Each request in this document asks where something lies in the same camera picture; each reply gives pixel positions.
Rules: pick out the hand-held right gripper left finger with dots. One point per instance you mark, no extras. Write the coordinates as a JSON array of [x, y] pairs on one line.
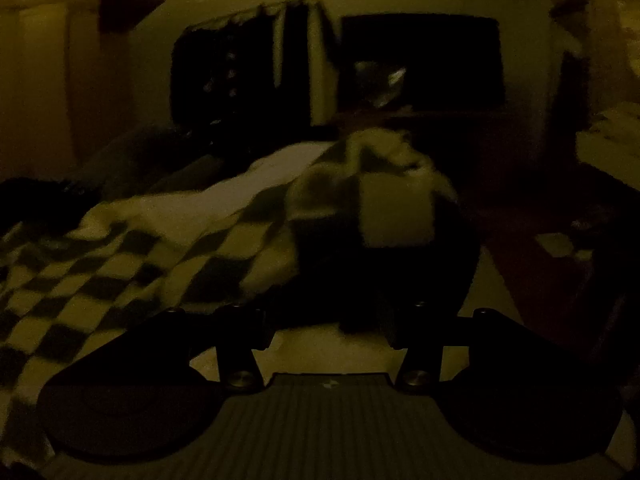
[[239, 332]]

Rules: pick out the dark pillow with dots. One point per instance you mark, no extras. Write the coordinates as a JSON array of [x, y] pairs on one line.
[[145, 155]]

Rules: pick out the dark television screen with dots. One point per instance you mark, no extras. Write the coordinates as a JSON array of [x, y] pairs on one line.
[[440, 60]]

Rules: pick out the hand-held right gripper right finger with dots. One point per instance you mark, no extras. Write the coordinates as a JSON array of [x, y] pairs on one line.
[[417, 332]]

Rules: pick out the pale furniture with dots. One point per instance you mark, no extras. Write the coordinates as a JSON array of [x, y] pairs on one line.
[[610, 145]]

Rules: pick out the white large garment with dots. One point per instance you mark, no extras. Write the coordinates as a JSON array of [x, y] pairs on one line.
[[225, 200]]

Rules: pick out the black white checkered blanket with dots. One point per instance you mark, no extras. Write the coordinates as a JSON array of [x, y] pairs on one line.
[[400, 210]]

